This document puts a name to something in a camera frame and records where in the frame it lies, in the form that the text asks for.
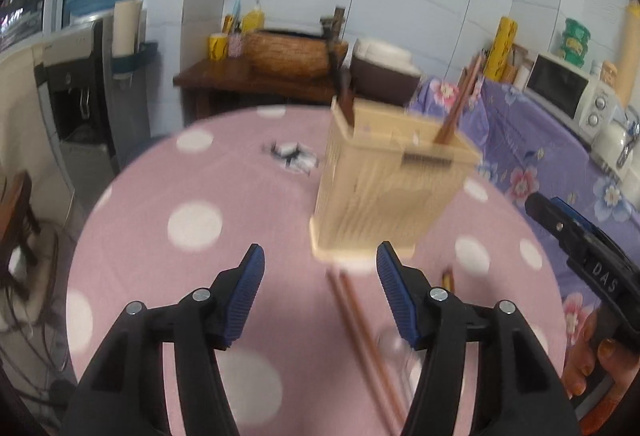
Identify dark gold-banded chopstick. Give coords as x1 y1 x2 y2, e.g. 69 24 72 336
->
442 268 454 293

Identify brown wooden chopstick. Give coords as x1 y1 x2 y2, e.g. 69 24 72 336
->
326 270 400 435
434 52 485 145
338 271 407 425

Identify person right hand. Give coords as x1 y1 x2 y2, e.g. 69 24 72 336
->
561 310 639 404

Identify white kettle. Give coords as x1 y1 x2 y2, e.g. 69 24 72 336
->
590 105 639 182

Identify white microwave oven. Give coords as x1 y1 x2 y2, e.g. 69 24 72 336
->
523 53 626 145

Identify pink polka dot tablecloth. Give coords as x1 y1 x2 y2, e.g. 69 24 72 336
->
66 106 566 435

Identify small wooden stool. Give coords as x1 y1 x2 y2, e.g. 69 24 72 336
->
0 170 41 300

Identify green stacked containers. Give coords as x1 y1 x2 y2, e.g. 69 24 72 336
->
558 18 591 67

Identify beige plastic utensil holder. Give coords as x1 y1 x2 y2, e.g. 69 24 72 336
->
309 100 482 263

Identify yellow roll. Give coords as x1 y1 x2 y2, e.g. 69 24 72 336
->
484 16 518 81

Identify water dispenser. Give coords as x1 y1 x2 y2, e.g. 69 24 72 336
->
34 12 151 177

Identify white brown rice cooker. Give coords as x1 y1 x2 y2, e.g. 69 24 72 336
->
349 37 423 107

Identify dark wooden counter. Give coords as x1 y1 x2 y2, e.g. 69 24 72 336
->
172 58 334 119

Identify yellow mug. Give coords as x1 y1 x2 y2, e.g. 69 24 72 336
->
207 32 229 62

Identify bamboo faucet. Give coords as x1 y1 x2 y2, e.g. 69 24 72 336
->
320 6 345 73

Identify woven basin sink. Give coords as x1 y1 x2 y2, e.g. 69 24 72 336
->
243 29 330 79

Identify yellow soap bottle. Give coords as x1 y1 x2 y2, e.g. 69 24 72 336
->
241 0 265 34

